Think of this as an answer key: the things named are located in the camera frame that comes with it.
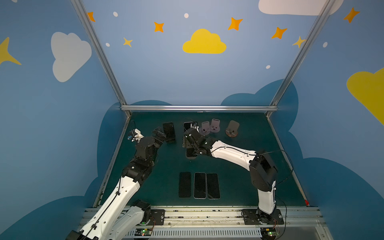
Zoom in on grey phone stand emptied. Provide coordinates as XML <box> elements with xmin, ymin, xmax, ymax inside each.
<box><xmin>199</xmin><ymin>121</ymin><xmax>211</xmax><ymax>136</ymax></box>

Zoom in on blue phone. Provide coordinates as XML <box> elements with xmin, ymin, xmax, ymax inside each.
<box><xmin>186</xmin><ymin>149</ymin><xmax>198</xmax><ymax>160</ymax></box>

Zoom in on grey round stand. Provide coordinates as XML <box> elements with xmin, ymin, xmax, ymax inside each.
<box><xmin>210</xmin><ymin>119</ymin><xmax>221</xmax><ymax>133</ymax></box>

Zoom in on dark phone grey stand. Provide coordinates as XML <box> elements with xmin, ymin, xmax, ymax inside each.
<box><xmin>179</xmin><ymin>172</ymin><xmax>192</xmax><ymax>198</ymax></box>

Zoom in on white phone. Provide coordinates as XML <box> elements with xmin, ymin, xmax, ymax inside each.
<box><xmin>194</xmin><ymin>173</ymin><xmax>207</xmax><ymax>199</ymax></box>

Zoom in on black phone wooden stand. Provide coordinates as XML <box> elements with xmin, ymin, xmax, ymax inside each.
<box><xmin>207</xmin><ymin>173</ymin><xmax>221</xmax><ymax>200</ymax></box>

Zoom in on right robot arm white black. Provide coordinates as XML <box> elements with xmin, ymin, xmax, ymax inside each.
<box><xmin>184</xmin><ymin>128</ymin><xmax>278</xmax><ymax>217</ymax></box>

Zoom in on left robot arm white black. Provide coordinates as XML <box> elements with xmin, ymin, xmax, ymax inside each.
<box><xmin>66</xmin><ymin>128</ymin><xmax>167</xmax><ymax>240</ymax></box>

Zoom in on black phone far left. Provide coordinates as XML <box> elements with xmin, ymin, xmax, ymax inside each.
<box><xmin>163</xmin><ymin>122</ymin><xmax>176</xmax><ymax>143</ymax></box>

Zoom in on purple phone back middle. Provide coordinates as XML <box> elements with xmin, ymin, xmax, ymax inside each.
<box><xmin>184</xmin><ymin>121</ymin><xmax>199</xmax><ymax>131</ymax></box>

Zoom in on wooden round phone stand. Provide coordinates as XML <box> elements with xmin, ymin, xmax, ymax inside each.
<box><xmin>225</xmin><ymin>120</ymin><xmax>240</xmax><ymax>138</ymax></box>

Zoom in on back horizontal aluminium bar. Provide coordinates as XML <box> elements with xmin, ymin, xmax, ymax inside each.
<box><xmin>121</xmin><ymin>105</ymin><xmax>278</xmax><ymax>112</ymax></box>

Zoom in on left green circuit board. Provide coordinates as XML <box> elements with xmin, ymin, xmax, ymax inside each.
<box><xmin>134</xmin><ymin>229</ymin><xmax>153</xmax><ymax>237</ymax></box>

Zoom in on green circuit board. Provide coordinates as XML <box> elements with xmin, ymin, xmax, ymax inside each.
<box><xmin>134</xmin><ymin>229</ymin><xmax>153</xmax><ymax>237</ymax></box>
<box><xmin>260</xmin><ymin>228</ymin><xmax>278</xmax><ymax>240</ymax></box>

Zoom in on right green circuit board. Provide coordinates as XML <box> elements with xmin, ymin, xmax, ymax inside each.
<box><xmin>260</xmin><ymin>228</ymin><xmax>278</xmax><ymax>240</ymax></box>

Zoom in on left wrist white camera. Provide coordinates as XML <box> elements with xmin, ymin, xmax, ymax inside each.
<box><xmin>127</xmin><ymin>129</ymin><xmax>144</xmax><ymax>143</ymax></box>

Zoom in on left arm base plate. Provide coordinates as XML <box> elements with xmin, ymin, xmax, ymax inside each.
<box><xmin>139</xmin><ymin>209</ymin><xmax>165</xmax><ymax>226</ymax></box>

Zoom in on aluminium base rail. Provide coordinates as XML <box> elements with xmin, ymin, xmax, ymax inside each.
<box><xmin>124</xmin><ymin>206</ymin><xmax>333</xmax><ymax>240</ymax></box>

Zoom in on right aluminium frame post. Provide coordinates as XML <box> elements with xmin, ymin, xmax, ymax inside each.
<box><xmin>266</xmin><ymin>0</ymin><xmax>337</xmax><ymax>119</ymax></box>

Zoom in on aluminium frame post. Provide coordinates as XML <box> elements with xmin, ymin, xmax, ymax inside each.
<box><xmin>71</xmin><ymin>0</ymin><xmax>127</xmax><ymax>107</ymax></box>
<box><xmin>266</xmin><ymin>0</ymin><xmax>337</xmax><ymax>119</ymax></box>

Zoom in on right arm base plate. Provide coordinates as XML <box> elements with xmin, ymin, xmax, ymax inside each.
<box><xmin>241</xmin><ymin>209</ymin><xmax>284</xmax><ymax>225</ymax></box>

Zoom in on left aluminium frame post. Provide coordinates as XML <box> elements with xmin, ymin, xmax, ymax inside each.
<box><xmin>71</xmin><ymin>0</ymin><xmax>127</xmax><ymax>107</ymax></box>

